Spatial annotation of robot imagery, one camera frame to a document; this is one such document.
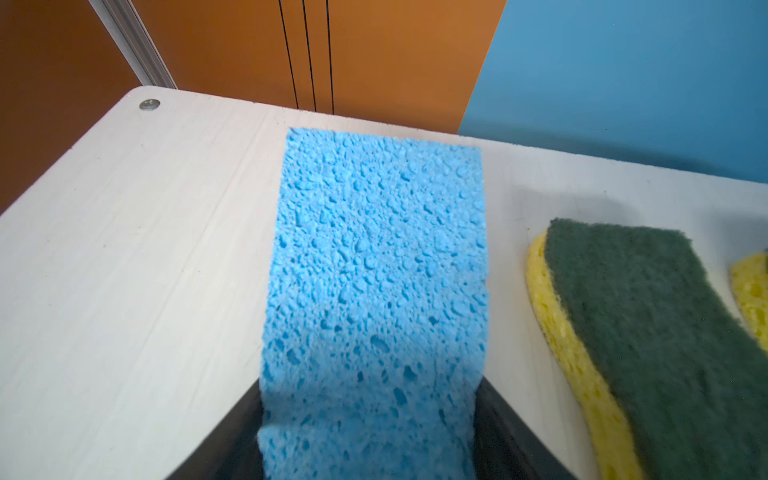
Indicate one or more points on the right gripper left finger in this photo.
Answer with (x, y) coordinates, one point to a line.
(231, 450)

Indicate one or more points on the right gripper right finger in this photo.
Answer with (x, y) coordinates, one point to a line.
(505, 447)

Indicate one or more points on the blue sponge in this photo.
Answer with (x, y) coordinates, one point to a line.
(377, 311)

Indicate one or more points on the green yellow wavy sponge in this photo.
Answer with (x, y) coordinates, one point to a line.
(748, 281)

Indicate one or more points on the white two-tier shelf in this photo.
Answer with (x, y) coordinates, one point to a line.
(134, 277)

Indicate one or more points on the left aluminium corner post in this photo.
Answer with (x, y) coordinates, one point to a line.
(126, 28)

